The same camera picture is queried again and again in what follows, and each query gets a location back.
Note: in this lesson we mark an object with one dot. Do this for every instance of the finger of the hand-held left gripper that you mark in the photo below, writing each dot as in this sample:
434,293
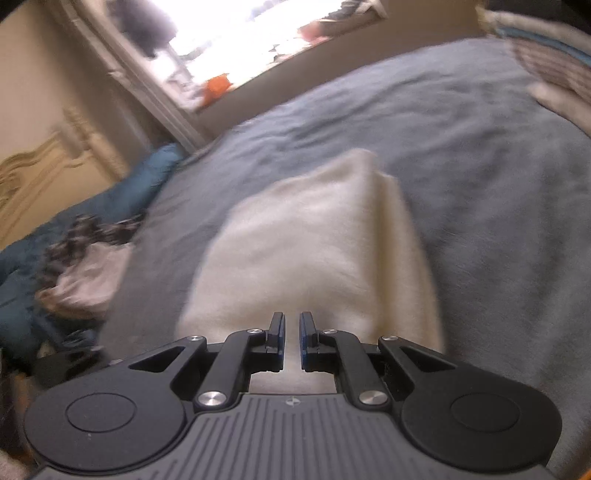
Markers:
78,339

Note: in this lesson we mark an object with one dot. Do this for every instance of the teal pillow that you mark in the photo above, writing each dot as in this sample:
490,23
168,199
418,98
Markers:
69,221

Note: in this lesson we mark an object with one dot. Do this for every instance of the grey bed blanket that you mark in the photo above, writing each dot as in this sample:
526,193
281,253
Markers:
461,184

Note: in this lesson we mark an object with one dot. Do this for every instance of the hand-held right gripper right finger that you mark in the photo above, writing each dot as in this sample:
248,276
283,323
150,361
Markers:
304,337

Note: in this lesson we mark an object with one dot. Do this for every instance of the cream fleece sweater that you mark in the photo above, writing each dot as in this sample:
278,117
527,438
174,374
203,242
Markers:
314,249

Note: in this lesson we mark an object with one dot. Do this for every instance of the orange bag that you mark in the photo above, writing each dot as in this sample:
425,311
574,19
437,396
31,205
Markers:
217,87

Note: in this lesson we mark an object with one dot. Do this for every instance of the stack of folded towels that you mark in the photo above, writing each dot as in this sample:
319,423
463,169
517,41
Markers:
549,55

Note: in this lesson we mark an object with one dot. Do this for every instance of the white shirt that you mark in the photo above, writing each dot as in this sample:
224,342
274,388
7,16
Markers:
87,277

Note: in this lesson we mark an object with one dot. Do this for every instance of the plaid shirt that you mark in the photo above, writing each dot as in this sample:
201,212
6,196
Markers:
87,235

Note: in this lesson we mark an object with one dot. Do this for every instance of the cream carved headboard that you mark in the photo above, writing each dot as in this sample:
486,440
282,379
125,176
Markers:
51,166

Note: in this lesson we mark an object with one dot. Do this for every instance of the pink pot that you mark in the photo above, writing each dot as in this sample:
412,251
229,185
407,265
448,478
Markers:
314,30

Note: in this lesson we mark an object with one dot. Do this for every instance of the dark hanging bag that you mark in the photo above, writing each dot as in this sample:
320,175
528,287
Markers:
145,23

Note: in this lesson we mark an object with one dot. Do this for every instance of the beige curtain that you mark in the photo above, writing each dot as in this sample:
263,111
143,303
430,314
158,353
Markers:
138,83

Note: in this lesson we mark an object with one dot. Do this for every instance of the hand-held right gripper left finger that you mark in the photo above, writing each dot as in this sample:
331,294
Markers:
279,334

